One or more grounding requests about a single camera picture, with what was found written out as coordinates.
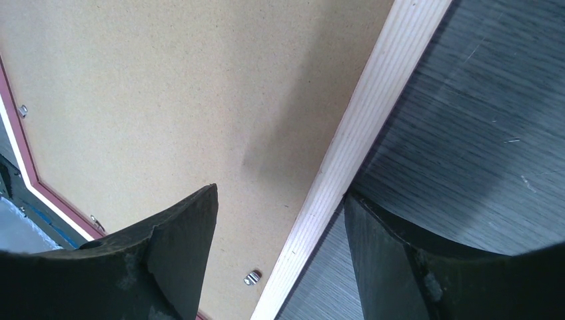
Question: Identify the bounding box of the brown cardboard backing board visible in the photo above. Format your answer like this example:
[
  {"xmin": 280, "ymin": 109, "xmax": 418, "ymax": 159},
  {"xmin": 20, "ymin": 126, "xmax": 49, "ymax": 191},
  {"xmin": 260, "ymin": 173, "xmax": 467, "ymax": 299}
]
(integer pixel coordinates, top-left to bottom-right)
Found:
[{"xmin": 0, "ymin": 0, "xmax": 396, "ymax": 320}]

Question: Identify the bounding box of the pink wooden picture frame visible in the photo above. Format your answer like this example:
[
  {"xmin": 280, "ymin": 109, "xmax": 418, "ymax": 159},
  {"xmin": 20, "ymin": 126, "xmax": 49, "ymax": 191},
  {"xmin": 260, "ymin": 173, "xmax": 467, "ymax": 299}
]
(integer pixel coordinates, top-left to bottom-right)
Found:
[{"xmin": 0, "ymin": 0, "xmax": 454, "ymax": 320}]

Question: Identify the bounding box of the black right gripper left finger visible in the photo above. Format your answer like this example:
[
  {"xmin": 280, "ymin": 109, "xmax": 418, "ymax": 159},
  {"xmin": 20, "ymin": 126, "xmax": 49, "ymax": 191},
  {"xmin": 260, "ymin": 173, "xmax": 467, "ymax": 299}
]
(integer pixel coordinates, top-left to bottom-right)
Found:
[{"xmin": 1, "ymin": 184, "xmax": 219, "ymax": 319}]

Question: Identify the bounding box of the silver frame turn clip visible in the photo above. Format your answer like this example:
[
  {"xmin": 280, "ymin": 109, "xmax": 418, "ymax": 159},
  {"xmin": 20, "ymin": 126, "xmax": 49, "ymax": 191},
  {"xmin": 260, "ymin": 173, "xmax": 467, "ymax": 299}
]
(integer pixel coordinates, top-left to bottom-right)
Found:
[
  {"xmin": 90, "ymin": 215, "xmax": 106, "ymax": 234},
  {"xmin": 243, "ymin": 270, "xmax": 262, "ymax": 286},
  {"xmin": 17, "ymin": 105, "xmax": 28, "ymax": 119}
]

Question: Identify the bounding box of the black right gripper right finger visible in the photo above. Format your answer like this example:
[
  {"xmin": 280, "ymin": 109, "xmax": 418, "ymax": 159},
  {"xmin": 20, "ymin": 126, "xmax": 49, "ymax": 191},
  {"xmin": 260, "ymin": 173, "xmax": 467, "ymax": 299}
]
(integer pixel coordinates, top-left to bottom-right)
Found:
[{"xmin": 343, "ymin": 193, "xmax": 564, "ymax": 319}]

